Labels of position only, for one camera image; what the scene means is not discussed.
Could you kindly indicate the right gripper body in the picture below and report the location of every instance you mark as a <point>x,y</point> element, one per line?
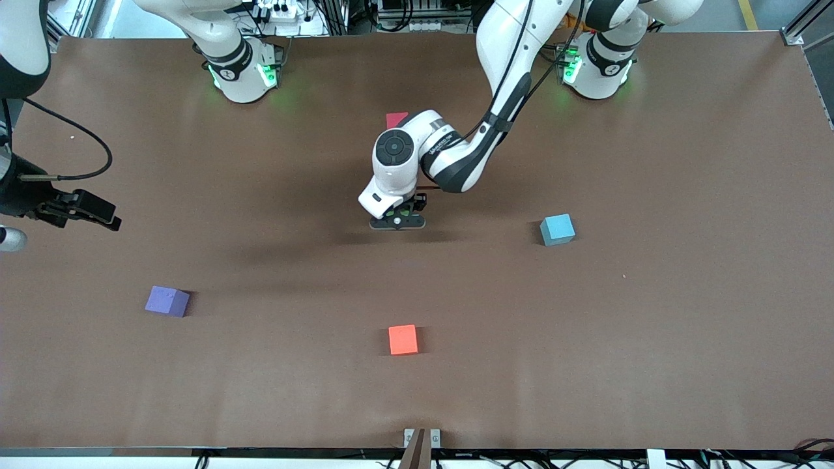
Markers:
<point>26,197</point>

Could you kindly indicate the orange foam block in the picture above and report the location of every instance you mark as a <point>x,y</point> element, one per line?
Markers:
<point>403,340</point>

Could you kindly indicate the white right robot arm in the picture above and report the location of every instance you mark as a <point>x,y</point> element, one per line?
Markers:
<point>241,71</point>

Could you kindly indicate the light blue foam block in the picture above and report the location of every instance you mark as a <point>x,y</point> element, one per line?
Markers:
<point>558,229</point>

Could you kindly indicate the small metal bracket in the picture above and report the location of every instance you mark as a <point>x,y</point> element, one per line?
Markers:
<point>422,435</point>

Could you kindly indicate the purple foam block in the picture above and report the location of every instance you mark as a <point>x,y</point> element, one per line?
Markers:
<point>167,301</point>

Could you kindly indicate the grey power strip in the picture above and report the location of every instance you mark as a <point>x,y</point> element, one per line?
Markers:
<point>417,25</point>

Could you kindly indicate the aluminium frame profile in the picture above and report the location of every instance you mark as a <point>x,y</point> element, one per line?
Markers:
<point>71,23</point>
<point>805,26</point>

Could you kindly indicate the white paper tag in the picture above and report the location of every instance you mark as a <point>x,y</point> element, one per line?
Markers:
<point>657,459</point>

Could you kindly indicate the red foam block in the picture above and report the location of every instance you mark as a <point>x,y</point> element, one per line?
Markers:
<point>395,120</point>

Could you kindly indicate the white power strip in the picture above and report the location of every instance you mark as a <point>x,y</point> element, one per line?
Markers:
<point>287,16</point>

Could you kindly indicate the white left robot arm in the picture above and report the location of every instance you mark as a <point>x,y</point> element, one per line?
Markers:
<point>397,150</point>

